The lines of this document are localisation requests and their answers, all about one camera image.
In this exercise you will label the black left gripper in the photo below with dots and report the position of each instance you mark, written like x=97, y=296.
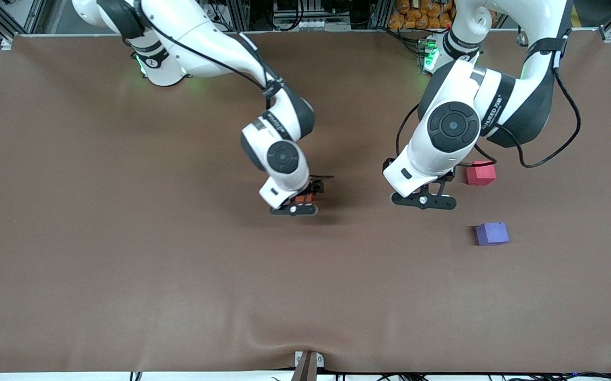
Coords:
x=449, y=177

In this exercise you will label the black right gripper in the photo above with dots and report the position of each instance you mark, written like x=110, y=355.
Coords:
x=317, y=186

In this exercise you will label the orange foam block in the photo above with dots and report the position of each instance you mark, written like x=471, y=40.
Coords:
x=303, y=199

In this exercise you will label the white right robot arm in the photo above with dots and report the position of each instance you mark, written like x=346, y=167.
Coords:
x=199, y=32

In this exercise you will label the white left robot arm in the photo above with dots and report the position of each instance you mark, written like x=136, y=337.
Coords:
x=464, y=79

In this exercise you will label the red foam block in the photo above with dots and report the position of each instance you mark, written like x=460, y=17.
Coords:
x=482, y=175

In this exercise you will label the purple foam block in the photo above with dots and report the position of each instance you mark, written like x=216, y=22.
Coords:
x=492, y=234

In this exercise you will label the brown table mat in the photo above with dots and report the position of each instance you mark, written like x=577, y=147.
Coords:
x=305, y=264

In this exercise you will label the white terminal strip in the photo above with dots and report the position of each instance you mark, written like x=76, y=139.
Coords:
x=316, y=24

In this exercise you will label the pile of orange objects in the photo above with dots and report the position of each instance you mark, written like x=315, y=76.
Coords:
x=416, y=16

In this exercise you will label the metal camera pole bracket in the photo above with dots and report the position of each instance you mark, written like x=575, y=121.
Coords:
x=308, y=368

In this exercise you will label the aluminium frame post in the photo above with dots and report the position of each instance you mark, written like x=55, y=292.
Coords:
x=382, y=13
x=239, y=16

